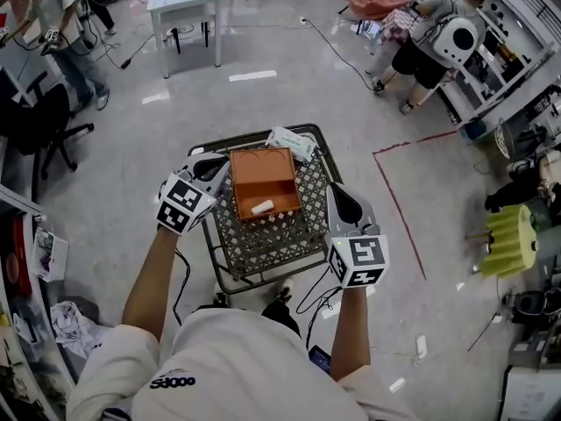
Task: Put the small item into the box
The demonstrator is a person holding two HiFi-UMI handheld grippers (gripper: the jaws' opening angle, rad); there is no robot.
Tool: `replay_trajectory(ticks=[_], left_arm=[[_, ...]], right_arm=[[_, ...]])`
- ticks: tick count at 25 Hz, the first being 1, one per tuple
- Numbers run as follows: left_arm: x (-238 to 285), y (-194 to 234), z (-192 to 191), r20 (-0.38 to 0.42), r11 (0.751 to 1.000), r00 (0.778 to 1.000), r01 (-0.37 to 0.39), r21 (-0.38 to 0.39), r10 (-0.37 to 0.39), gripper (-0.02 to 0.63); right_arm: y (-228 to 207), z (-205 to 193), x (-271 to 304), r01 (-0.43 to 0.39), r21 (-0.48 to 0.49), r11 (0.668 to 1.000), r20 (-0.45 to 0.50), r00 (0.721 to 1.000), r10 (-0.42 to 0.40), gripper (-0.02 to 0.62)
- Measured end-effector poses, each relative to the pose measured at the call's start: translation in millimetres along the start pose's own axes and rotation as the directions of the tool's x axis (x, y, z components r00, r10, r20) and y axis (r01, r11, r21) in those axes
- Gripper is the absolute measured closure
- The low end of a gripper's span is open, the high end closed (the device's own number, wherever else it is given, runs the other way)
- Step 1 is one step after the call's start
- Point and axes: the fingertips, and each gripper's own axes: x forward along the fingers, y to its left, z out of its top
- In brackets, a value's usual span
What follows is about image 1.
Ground white wire basket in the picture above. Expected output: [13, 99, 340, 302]
[32, 225, 70, 283]

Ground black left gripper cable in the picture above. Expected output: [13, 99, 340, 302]
[172, 246, 193, 327]

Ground orange box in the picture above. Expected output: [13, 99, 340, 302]
[229, 146, 304, 224]

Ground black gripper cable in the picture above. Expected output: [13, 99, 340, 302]
[172, 246, 193, 327]
[295, 268, 344, 346]

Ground person's shoes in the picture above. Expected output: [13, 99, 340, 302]
[212, 277, 295, 309]

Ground blue pocket device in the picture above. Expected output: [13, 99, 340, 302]
[308, 344, 333, 375]

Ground crumpled printed cloth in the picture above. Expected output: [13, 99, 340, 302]
[49, 299, 113, 360]

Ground red floor tape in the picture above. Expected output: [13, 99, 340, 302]
[372, 129, 459, 282]

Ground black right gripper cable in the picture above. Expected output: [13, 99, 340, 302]
[295, 268, 344, 346]

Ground yellow-green ribbed lamp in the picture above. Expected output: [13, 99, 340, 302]
[479, 203, 539, 281]

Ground person's right forearm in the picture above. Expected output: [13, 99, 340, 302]
[330, 284, 373, 382]

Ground checkered cloth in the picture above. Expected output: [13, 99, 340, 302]
[380, 8, 415, 44]

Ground black lattice table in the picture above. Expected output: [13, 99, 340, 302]
[188, 123, 345, 296]

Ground person's left forearm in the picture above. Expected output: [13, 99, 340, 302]
[121, 225, 181, 346]

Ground long black floor cable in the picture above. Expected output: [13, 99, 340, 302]
[301, 17, 379, 92]

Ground white tissue packet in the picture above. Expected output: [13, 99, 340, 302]
[265, 125, 318, 163]

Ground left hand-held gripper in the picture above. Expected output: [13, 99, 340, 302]
[156, 152, 232, 237]

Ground white side shelf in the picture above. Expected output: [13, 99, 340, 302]
[0, 184, 78, 421]

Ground black office chair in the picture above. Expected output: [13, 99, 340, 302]
[0, 70, 96, 182]

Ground person's white shirt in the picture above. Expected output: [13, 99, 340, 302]
[65, 307, 424, 421]

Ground white round backpack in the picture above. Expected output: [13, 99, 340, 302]
[430, 15, 479, 68]

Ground white shelving unit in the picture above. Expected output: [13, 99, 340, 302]
[437, 0, 561, 129]

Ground black cable with adapter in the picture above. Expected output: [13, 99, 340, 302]
[77, 0, 155, 71]

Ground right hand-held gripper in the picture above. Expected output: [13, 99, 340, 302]
[325, 182, 391, 289]

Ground orange-pink cloth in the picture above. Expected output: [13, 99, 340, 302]
[347, 0, 412, 22]

